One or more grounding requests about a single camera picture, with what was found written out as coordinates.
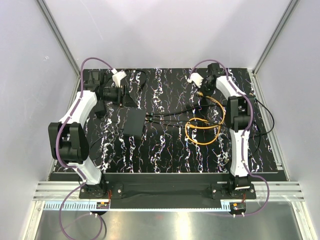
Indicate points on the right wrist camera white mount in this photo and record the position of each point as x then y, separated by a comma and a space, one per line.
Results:
195, 78

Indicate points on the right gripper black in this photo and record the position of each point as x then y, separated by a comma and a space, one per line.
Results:
208, 93

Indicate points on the aluminium frame rail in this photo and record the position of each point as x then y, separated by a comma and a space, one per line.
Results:
54, 190

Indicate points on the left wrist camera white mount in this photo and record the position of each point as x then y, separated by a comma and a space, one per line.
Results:
117, 76

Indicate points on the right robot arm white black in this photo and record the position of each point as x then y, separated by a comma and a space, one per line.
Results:
239, 115

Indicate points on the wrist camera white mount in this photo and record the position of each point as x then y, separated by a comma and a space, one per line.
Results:
195, 78
117, 76

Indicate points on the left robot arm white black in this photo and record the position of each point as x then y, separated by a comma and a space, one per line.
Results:
68, 141

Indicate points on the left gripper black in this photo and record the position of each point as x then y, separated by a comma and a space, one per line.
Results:
120, 96

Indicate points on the black network switch box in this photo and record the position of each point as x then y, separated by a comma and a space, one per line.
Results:
134, 123

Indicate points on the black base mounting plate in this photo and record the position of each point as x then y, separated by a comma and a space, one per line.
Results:
215, 186

